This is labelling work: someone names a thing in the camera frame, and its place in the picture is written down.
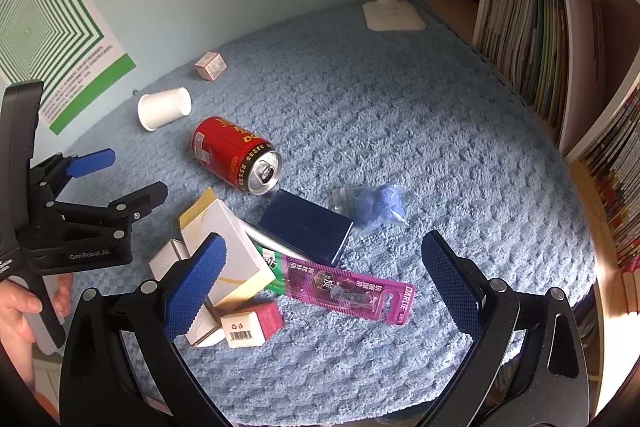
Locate white gold carton box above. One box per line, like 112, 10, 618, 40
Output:
179, 187, 274, 312

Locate pink white barcode box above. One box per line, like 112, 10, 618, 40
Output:
220, 303, 283, 349

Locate white paper cup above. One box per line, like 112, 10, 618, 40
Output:
137, 88, 192, 132

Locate green white package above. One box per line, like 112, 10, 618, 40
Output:
238, 220, 308, 295

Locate plastic bag with blue item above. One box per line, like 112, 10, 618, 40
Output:
330, 183, 407, 233

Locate dark blue box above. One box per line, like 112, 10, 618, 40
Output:
257, 190, 354, 268

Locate red drink can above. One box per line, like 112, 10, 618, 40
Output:
191, 116, 282, 195

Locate purple blister pack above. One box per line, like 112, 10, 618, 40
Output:
270, 253, 416, 326

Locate person's left hand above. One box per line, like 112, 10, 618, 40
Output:
0, 280, 42, 392

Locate green white calibration poster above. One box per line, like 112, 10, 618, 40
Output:
1, 0, 136, 134

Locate small pink white box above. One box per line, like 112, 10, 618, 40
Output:
195, 52, 227, 81

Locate blue knitted blanket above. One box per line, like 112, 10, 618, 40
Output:
63, 3, 596, 426

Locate colourful upright book row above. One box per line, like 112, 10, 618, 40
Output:
584, 88, 640, 313

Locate row of upright books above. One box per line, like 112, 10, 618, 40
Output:
478, 0, 568, 136

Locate wooden bookshelf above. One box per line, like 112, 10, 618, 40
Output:
426, 0, 639, 409

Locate large pale pink book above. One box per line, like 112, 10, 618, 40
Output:
559, 0, 606, 156

